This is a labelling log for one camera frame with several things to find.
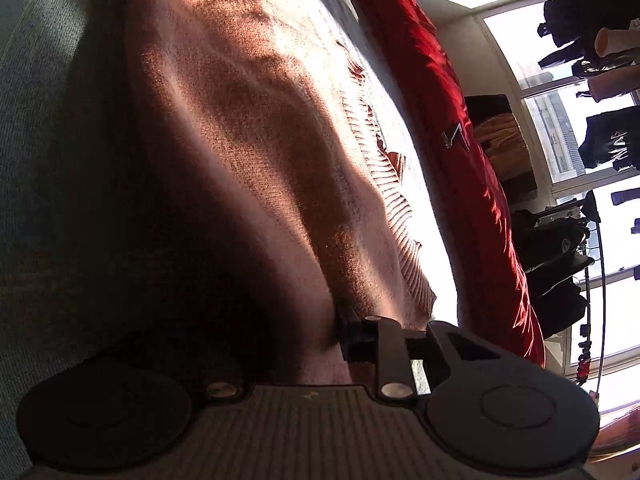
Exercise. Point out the orange garment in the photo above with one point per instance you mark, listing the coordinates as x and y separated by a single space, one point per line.
502 145

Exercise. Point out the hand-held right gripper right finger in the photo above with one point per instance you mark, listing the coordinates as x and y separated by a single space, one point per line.
387 355

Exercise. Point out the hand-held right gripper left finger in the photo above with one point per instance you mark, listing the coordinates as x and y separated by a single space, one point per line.
222 391

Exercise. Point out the orange knit sweater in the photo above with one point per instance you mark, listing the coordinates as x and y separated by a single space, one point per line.
250 135

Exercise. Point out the black jacket with round patch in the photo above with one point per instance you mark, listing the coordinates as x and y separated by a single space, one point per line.
555 245

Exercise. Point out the dark chair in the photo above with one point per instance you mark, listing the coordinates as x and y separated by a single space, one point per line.
487 105

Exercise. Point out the row of hanging socks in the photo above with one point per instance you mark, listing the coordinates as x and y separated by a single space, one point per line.
584 360

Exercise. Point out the beige hanging garment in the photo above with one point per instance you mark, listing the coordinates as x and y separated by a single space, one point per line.
615 42

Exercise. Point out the grey metal tool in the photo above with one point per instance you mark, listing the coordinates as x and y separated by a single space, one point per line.
457 136

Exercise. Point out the red duvet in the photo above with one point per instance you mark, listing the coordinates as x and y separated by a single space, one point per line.
450 110

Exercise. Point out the pink curtain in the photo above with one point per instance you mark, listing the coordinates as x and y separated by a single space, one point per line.
620 430

